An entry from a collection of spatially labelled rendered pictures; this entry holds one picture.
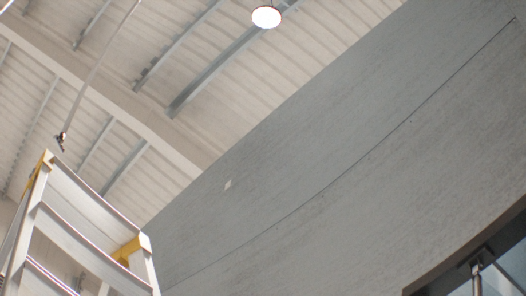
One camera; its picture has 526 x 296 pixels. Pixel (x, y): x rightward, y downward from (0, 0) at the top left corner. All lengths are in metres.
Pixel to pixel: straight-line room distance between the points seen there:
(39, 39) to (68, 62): 0.79
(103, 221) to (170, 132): 7.31
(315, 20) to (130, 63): 2.63
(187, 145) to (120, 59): 1.68
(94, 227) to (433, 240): 0.78
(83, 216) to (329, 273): 0.60
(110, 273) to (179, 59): 7.31
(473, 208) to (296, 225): 0.72
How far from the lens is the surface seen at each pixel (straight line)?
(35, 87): 9.38
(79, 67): 8.29
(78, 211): 1.35
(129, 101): 8.45
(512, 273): 3.18
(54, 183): 1.32
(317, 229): 1.56
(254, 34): 7.74
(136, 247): 1.30
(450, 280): 1.12
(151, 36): 8.16
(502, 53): 1.34
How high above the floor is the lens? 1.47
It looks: 49 degrees up
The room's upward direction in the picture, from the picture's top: 9 degrees clockwise
